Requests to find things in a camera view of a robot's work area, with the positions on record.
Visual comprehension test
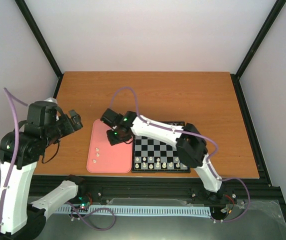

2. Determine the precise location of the black right frame post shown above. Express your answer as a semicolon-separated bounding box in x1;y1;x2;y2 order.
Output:
234;0;286;79

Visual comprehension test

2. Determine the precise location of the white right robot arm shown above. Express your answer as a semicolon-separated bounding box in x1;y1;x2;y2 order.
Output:
100;108;225;202

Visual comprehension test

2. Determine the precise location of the green circuit board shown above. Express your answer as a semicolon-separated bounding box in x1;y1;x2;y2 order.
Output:
80;202;91;210

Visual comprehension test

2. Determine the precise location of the row of black chess pieces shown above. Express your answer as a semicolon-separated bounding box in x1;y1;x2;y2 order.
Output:
165;121;185;127

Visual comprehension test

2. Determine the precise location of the black white chess board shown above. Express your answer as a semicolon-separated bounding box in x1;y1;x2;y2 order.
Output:
131;135;191;174

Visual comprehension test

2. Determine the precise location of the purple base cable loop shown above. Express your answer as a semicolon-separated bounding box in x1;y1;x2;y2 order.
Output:
66;201;116;230

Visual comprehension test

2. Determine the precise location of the light blue cable duct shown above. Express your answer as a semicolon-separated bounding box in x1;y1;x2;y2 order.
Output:
51;204;212;217

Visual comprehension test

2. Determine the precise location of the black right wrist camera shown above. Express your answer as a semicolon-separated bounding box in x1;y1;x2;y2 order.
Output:
100;108;123;129

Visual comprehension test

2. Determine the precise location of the pink plastic tray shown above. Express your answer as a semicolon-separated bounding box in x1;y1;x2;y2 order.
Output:
86;119;133;174

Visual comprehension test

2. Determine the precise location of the black left frame post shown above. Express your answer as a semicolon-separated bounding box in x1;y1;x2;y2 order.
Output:
14;0;64;78

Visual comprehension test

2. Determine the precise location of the black frame post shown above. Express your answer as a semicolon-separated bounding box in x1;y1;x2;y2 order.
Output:
234;0;286;79
14;0;64;78

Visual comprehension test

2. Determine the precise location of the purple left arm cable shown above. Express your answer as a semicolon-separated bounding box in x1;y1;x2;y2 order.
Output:
0;87;29;240

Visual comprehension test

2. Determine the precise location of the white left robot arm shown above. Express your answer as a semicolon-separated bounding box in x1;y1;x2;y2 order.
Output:
0;101;87;240

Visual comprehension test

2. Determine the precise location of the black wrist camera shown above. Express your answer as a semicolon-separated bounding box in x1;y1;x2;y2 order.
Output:
26;101;58;127
100;108;123;129

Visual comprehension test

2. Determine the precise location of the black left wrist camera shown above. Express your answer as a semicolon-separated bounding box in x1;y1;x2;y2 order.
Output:
26;101;58;127

